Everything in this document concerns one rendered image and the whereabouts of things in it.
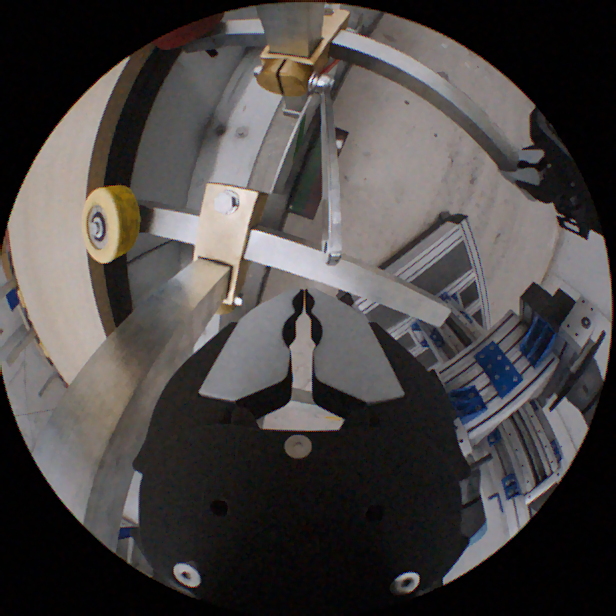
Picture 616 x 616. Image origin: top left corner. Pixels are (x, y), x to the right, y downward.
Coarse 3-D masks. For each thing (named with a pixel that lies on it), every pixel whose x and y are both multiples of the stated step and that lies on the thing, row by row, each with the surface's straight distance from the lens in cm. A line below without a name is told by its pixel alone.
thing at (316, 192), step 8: (336, 136) 35; (344, 136) 36; (320, 168) 34; (320, 176) 34; (320, 184) 33; (312, 192) 33; (320, 192) 33; (312, 200) 33; (312, 208) 33; (312, 216) 33
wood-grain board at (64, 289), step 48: (144, 48) 32; (96, 96) 32; (48, 144) 46; (96, 144) 28; (48, 192) 41; (48, 240) 43; (48, 288) 53; (96, 288) 31; (48, 336) 85; (96, 336) 39
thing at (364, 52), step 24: (240, 24) 30; (192, 48) 33; (216, 48) 32; (336, 48) 26; (360, 48) 25; (384, 48) 27; (384, 72) 27; (408, 72) 25; (432, 72) 28; (432, 96) 27; (456, 96) 28; (456, 120) 29; (480, 120) 29; (480, 144) 31; (504, 144) 32; (504, 168) 34
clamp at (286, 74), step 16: (336, 16) 28; (336, 32) 26; (320, 48) 23; (272, 64) 22; (288, 64) 21; (304, 64) 22; (320, 64) 24; (256, 80) 23; (272, 80) 22; (288, 80) 21; (304, 80) 22; (288, 96) 25
